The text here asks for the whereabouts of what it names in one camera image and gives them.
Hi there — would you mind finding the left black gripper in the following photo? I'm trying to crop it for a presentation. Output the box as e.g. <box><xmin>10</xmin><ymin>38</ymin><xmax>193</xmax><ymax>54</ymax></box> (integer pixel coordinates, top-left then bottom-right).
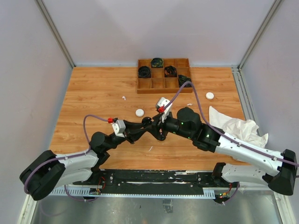
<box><xmin>105</xmin><ymin>120</ymin><xmax>148</xmax><ymax>151</ymax></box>

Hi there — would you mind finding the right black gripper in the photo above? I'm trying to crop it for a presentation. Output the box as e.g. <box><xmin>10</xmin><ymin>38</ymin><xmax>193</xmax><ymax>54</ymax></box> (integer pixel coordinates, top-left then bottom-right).
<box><xmin>145</xmin><ymin>109</ymin><xmax>194</xmax><ymax>140</ymax></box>

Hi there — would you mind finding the black charging case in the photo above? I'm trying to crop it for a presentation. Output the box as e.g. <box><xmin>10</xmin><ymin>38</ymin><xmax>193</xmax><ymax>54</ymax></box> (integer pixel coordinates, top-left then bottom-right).
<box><xmin>142</xmin><ymin>117</ymin><xmax>152</xmax><ymax>128</ymax></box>

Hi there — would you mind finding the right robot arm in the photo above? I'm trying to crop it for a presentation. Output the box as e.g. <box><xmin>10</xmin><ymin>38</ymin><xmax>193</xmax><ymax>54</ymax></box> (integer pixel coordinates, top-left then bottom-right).
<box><xmin>152</xmin><ymin>107</ymin><xmax>297</xmax><ymax>196</ymax></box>

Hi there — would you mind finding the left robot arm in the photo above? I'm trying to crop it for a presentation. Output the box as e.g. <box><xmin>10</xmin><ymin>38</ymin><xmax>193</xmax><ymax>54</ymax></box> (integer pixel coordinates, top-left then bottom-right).
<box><xmin>20</xmin><ymin>117</ymin><xmax>152</xmax><ymax>201</ymax></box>

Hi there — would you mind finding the white charging case centre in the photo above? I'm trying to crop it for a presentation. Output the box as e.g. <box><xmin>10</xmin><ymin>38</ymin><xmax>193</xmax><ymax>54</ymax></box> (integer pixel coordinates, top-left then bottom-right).
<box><xmin>135</xmin><ymin>109</ymin><xmax>144</xmax><ymax>117</ymax></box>

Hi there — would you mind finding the white charging case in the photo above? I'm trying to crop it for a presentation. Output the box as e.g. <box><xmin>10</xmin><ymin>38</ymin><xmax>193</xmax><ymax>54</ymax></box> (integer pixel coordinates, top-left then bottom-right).
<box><xmin>206</xmin><ymin>92</ymin><xmax>214</xmax><ymax>100</ymax></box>
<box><xmin>135</xmin><ymin>109</ymin><xmax>144</xmax><ymax>117</ymax></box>

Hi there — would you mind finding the white charging case right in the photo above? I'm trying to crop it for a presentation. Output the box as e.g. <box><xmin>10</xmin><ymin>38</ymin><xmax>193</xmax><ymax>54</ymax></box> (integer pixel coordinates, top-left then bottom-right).
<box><xmin>206</xmin><ymin>92</ymin><xmax>214</xmax><ymax>100</ymax></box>

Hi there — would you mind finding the wooden compartment tray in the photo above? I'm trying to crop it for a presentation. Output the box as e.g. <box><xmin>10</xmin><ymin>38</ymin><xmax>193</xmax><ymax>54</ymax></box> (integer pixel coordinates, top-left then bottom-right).
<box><xmin>136</xmin><ymin>57</ymin><xmax>192</xmax><ymax>94</ymax></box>

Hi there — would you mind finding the crumpled white cloth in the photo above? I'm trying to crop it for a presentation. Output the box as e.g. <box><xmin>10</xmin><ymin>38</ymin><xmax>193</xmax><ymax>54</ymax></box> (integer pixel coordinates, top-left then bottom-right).
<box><xmin>209</xmin><ymin>106</ymin><xmax>269</xmax><ymax>148</ymax></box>

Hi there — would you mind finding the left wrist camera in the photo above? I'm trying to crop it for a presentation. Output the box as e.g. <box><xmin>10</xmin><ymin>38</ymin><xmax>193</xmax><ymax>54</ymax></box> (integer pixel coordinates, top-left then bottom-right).
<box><xmin>112</xmin><ymin>119</ymin><xmax>126</xmax><ymax>138</ymax></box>

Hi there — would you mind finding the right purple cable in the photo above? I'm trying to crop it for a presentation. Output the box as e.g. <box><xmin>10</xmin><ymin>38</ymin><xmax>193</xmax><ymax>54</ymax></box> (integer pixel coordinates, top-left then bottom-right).
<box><xmin>157</xmin><ymin>81</ymin><xmax>299</xmax><ymax>206</ymax></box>

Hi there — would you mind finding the purple cable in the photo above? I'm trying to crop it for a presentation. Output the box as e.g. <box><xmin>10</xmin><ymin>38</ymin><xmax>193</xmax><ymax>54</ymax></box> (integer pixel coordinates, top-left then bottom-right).
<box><xmin>24</xmin><ymin>114</ymin><xmax>115</xmax><ymax>202</ymax></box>
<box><xmin>157</xmin><ymin>81</ymin><xmax>299</xmax><ymax>206</ymax></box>

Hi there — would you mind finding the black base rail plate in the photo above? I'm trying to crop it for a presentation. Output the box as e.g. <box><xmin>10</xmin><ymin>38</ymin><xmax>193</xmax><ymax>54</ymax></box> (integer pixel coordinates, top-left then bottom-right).
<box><xmin>73</xmin><ymin>169</ymin><xmax>237</xmax><ymax>196</ymax></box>

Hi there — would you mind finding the dark green coiled strap right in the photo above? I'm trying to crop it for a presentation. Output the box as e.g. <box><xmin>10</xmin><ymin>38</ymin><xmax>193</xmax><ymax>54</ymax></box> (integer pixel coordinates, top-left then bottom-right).
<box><xmin>178</xmin><ymin>74</ymin><xmax>192</xmax><ymax>88</ymax></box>

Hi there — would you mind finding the black coiled strap left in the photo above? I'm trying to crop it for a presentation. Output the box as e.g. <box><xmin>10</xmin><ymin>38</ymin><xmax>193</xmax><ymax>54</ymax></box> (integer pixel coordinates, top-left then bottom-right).
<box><xmin>137</xmin><ymin>65</ymin><xmax>152</xmax><ymax>79</ymax></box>

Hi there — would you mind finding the black orange coiled strap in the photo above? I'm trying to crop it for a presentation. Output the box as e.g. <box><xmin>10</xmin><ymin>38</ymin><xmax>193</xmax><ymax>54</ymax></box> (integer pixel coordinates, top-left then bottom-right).
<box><xmin>164</xmin><ymin>65</ymin><xmax>177</xmax><ymax>78</ymax></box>

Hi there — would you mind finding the green coiled strap top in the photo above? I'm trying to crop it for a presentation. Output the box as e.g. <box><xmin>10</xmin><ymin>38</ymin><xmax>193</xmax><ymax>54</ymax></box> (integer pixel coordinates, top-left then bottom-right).
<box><xmin>150</xmin><ymin>57</ymin><xmax>164</xmax><ymax>69</ymax></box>

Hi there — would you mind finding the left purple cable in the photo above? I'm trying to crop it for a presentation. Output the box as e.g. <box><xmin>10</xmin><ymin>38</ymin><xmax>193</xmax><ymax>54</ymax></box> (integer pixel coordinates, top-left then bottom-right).
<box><xmin>24</xmin><ymin>114</ymin><xmax>115</xmax><ymax>202</ymax></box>

